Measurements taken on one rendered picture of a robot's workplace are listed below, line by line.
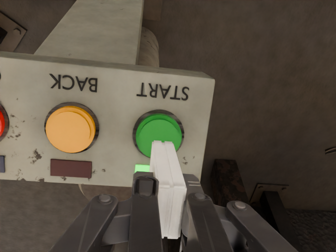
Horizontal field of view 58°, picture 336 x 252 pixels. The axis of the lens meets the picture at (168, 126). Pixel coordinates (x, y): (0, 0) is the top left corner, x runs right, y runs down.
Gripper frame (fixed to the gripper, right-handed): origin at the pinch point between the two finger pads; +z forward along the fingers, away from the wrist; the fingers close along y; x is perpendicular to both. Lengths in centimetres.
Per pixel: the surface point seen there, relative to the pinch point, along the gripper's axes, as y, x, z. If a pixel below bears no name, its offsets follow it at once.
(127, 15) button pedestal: -4.3, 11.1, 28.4
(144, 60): -1.1, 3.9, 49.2
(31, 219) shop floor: -42, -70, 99
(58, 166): -8.5, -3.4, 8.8
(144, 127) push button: -1.3, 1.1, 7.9
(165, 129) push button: 0.5, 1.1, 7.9
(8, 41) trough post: -37, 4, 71
